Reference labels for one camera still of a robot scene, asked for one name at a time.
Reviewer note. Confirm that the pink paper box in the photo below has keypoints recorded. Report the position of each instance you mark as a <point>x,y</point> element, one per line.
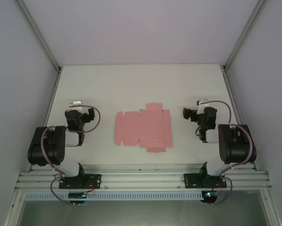
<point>152,127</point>

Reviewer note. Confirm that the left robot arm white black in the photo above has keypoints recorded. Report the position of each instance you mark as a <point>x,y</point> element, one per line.
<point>49,146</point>

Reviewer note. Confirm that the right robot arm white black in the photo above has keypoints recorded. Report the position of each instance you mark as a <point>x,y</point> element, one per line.
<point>235,146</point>

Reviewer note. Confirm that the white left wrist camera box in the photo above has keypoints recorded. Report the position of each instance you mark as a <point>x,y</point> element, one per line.
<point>75,104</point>

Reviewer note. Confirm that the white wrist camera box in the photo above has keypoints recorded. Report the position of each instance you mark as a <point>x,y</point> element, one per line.
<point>201,103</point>
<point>75,104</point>

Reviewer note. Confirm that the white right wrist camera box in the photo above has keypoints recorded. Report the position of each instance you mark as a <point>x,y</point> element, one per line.
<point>201,103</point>

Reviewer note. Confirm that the aluminium side rail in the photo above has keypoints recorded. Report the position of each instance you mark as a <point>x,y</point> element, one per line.
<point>52,99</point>
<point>233,99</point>

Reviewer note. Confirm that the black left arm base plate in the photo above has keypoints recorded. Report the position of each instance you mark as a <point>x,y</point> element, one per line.
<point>93,180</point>

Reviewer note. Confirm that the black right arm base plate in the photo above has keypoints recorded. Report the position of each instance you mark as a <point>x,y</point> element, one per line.
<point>190,180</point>

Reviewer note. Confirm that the aluminium front rail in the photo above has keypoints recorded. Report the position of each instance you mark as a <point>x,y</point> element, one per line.
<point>141,176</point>

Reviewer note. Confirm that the aluminium corner post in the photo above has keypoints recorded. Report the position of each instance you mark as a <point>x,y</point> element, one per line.
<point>37,33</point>
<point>246,33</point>

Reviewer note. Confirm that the aluminium frame leg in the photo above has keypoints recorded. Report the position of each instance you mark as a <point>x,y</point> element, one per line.
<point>12,209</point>
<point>271,209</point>

